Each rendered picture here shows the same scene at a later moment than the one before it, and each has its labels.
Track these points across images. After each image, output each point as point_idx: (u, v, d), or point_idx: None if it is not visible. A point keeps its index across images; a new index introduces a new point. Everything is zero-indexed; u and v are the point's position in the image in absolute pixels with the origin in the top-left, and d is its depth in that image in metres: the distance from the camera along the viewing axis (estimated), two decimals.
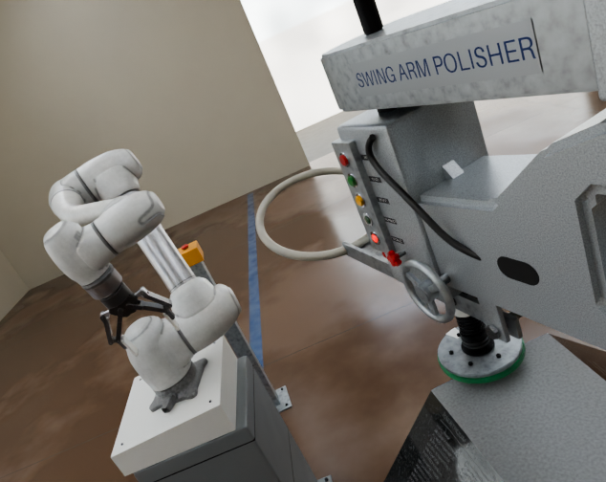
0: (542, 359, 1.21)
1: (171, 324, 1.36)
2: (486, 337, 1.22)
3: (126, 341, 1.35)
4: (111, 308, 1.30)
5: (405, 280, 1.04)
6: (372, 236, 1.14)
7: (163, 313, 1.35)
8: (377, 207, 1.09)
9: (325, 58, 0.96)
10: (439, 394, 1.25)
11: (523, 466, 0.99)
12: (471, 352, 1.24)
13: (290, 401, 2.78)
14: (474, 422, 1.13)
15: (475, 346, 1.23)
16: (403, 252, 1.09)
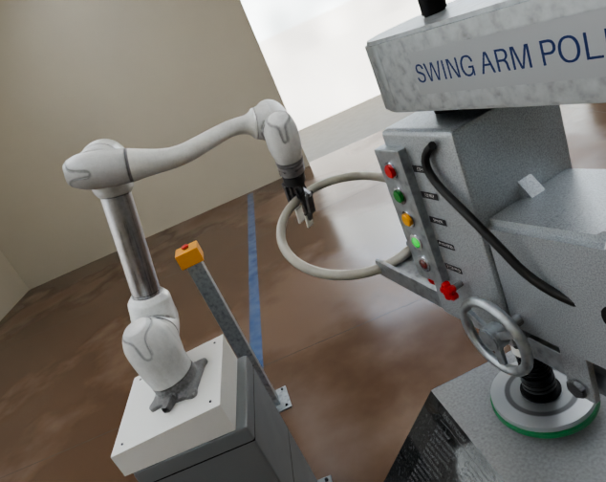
0: None
1: (303, 213, 1.77)
2: (553, 381, 1.03)
3: None
4: (303, 187, 1.62)
5: (465, 320, 0.85)
6: (421, 262, 0.95)
7: (299, 206, 1.74)
8: (429, 228, 0.89)
9: (373, 47, 0.77)
10: (439, 394, 1.25)
11: (523, 466, 0.99)
12: (557, 383, 1.05)
13: (290, 401, 2.78)
14: (474, 422, 1.13)
15: (539, 392, 1.03)
16: (461, 284, 0.90)
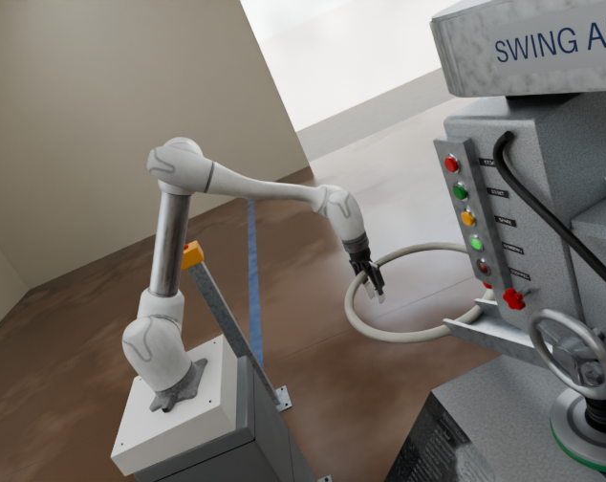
0: None
1: (373, 289, 1.79)
2: None
3: None
4: (369, 261, 1.67)
5: (533, 333, 0.76)
6: (480, 265, 0.86)
7: (368, 281, 1.77)
8: (493, 229, 0.80)
9: (441, 22, 0.68)
10: (439, 394, 1.25)
11: (523, 466, 0.99)
12: None
13: (290, 401, 2.78)
14: (474, 422, 1.13)
15: None
16: (528, 292, 0.80)
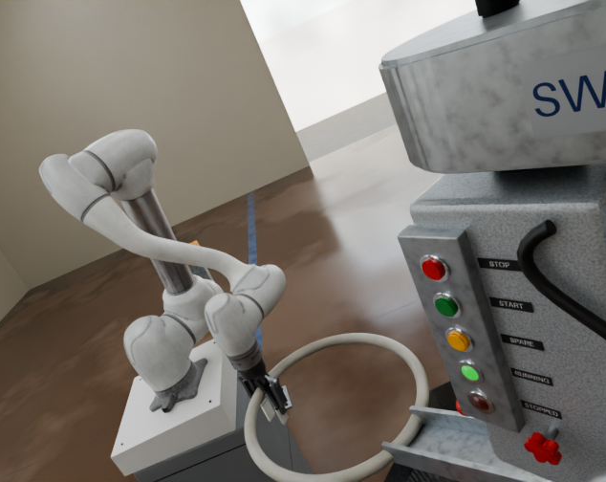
0: None
1: (271, 407, 1.44)
2: None
3: None
4: (265, 376, 1.33)
5: None
6: (477, 401, 0.60)
7: (265, 399, 1.42)
8: (500, 352, 0.55)
9: (418, 63, 0.43)
10: (439, 394, 1.25)
11: None
12: None
13: (290, 401, 2.78)
14: None
15: None
16: (556, 433, 0.56)
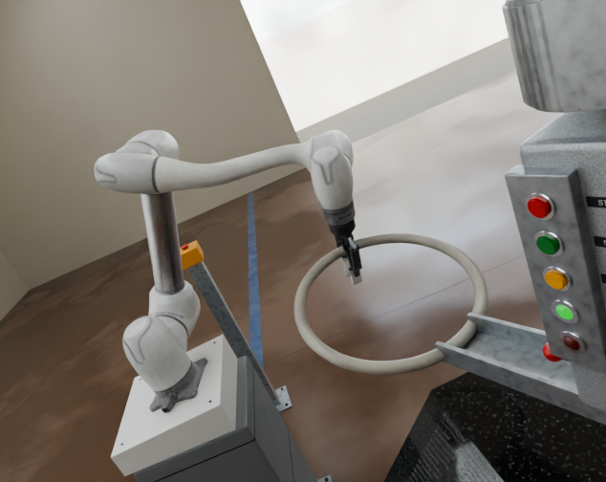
0: None
1: None
2: None
3: None
4: (349, 238, 1.37)
5: None
6: (569, 340, 0.63)
7: None
8: (598, 292, 0.57)
9: (547, 0, 0.45)
10: (439, 394, 1.25)
11: (523, 466, 0.99)
12: None
13: (290, 401, 2.78)
14: (474, 422, 1.13)
15: None
16: None
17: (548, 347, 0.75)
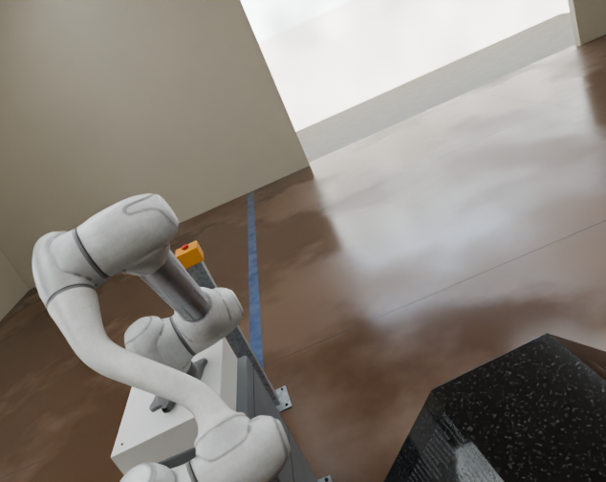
0: (542, 359, 1.21)
1: None
2: None
3: None
4: None
5: None
6: None
7: None
8: None
9: None
10: (439, 394, 1.25)
11: (523, 466, 0.99)
12: None
13: (290, 401, 2.78)
14: (474, 422, 1.13)
15: None
16: None
17: None
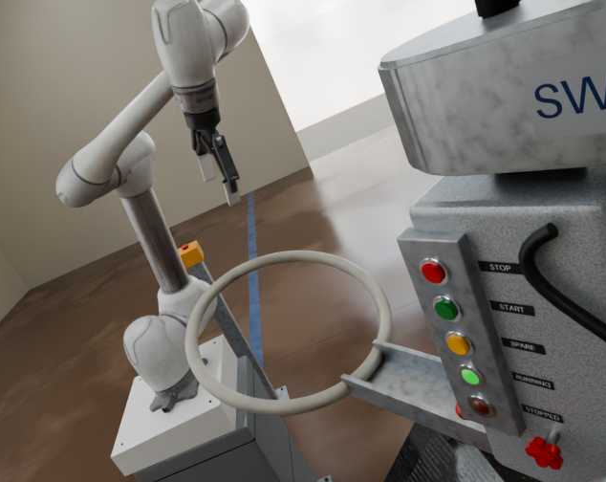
0: None
1: (213, 167, 1.18)
2: None
3: None
4: (211, 133, 1.02)
5: None
6: (477, 405, 0.60)
7: (206, 153, 1.16)
8: (501, 355, 0.55)
9: (418, 64, 0.43)
10: None
11: None
12: None
13: None
14: None
15: None
16: (557, 437, 0.56)
17: None
